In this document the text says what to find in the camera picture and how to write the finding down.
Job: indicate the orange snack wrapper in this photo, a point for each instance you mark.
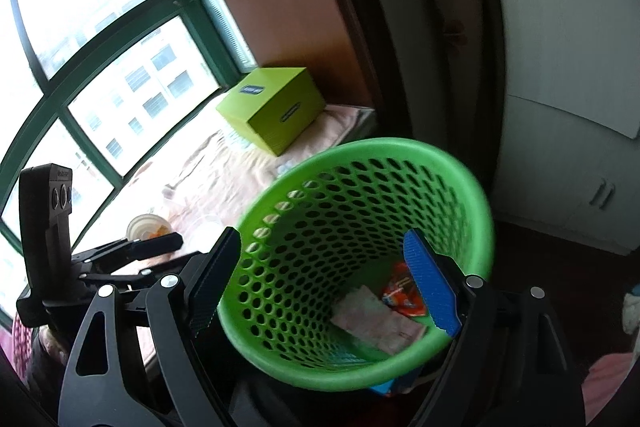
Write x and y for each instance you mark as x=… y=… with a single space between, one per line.
x=400 y=292

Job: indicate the white wardrobe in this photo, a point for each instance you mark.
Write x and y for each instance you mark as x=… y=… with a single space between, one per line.
x=550 y=57

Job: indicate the green perforated plastic basket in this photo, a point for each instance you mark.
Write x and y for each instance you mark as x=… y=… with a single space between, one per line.
x=400 y=147

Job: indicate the green cardboard box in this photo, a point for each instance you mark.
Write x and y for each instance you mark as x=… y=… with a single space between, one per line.
x=270 y=107

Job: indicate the pink cloth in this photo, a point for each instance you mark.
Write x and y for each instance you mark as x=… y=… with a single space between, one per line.
x=605 y=382

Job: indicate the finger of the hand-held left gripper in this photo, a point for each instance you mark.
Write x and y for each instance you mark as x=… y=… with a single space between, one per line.
x=145 y=247
x=145 y=271

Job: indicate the green window frame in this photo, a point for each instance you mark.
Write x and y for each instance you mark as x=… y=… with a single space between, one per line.
x=197 y=34

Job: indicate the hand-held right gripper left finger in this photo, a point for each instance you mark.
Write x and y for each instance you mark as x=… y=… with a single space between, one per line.
x=215 y=287

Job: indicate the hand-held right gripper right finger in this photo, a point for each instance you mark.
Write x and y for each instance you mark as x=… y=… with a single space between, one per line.
x=430 y=287

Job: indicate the blue packet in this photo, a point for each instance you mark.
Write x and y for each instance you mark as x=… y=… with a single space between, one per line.
x=392 y=386

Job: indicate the red white patterned cloth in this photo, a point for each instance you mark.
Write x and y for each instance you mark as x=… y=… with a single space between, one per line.
x=17 y=339

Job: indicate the crumpled pink paper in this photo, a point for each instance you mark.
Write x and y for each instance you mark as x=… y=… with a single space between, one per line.
x=375 y=317

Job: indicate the clear round plastic container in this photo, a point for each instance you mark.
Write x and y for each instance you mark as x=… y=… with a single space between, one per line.
x=142 y=227

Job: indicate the pink flower print blanket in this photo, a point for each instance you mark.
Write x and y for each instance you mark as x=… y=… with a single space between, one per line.
x=225 y=167

